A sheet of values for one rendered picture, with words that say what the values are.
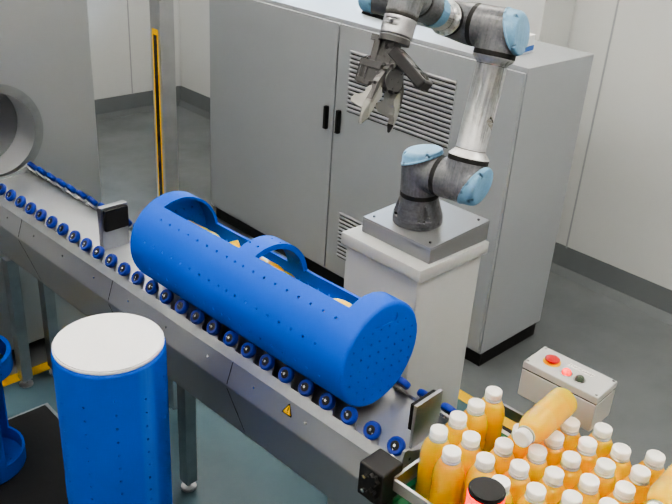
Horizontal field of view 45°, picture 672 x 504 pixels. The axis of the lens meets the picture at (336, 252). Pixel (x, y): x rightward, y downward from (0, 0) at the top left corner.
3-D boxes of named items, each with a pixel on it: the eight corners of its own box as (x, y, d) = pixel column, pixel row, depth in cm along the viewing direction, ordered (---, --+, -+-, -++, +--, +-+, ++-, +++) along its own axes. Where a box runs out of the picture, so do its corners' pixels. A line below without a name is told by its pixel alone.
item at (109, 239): (125, 240, 281) (122, 199, 274) (132, 244, 279) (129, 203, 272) (99, 248, 274) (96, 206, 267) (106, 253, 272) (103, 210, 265)
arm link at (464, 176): (443, 194, 239) (490, 5, 226) (488, 208, 231) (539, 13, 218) (423, 195, 229) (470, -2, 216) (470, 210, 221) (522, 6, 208)
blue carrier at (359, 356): (204, 264, 266) (207, 182, 254) (409, 384, 214) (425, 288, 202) (129, 287, 247) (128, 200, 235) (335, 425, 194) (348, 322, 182)
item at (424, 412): (429, 426, 201) (435, 385, 195) (437, 431, 199) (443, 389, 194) (403, 444, 194) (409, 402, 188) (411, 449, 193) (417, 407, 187)
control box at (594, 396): (537, 378, 209) (545, 344, 205) (609, 414, 197) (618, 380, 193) (516, 393, 203) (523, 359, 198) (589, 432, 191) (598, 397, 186)
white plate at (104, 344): (172, 314, 219) (173, 318, 220) (69, 309, 218) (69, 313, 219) (152, 374, 194) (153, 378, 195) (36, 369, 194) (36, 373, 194)
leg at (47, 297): (58, 367, 369) (44, 243, 340) (65, 372, 365) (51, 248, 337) (46, 371, 365) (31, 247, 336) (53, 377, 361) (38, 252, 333)
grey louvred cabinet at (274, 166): (272, 199, 555) (279, -21, 490) (537, 333, 419) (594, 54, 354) (207, 218, 521) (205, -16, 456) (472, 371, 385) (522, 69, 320)
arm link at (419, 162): (413, 178, 246) (416, 136, 240) (451, 190, 239) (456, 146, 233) (391, 190, 238) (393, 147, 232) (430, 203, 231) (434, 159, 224)
